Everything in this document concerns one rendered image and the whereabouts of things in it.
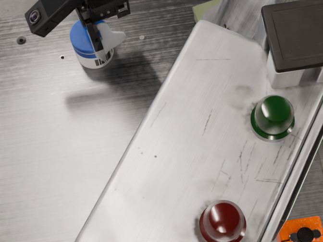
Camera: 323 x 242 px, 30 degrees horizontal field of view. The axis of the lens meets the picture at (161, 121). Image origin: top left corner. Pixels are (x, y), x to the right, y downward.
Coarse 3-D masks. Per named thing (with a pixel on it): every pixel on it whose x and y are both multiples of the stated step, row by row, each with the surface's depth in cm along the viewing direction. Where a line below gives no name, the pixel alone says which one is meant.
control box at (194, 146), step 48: (192, 48) 38; (240, 48) 38; (192, 96) 37; (240, 96) 37; (288, 96) 37; (144, 144) 36; (192, 144) 36; (240, 144) 36; (288, 144) 35; (144, 192) 35; (192, 192) 35; (240, 192) 34; (288, 192) 35; (96, 240) 34; (144, 240) 34; (192, 240) 34
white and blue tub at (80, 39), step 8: (80, 24) 107; (96, 24) 107; (72, 32) 106; (80, 32) 106; (72, 40) 106; (80, 40) 105; (88, 40) 105; (80, 48) 105; (88, 48) 105; (112, 48) 111; (80, 56) 108; (88, 56) 106; (88, 64) 110; (96, 64) 109; (104, 64) 111
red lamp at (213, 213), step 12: (216, 204) 32; (228, 204) 32; (204, 216) 32; (216, 216) 32; (228, 216) 32; (240, 216) 32; (204, 228) 33; (216, 228) 32; (228, 228) 32; (240, 228) 32; (204, 240) 33; (216, 240) 32; (228, 240) 32; (240, 240) 33
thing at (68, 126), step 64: (128, 0) 116; (192, 0) 116; (0, 64) 112; (64, 64) 112; (128, 64) 111; (0, 128) 107; (64, 128) 107; (128, 128) 106; (0, 192) 103; (64, 192) 102; (320, 192) 100
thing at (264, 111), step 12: (276, 96) 34; (264, 108) 34; (276, 108) 34; (288, 108) 34; (252, 120) 36; (264, 120) 34; (276, 120) 34; (288, 120) 34; (264, 132) 35; (276, 132) 35; (288, 132) 35
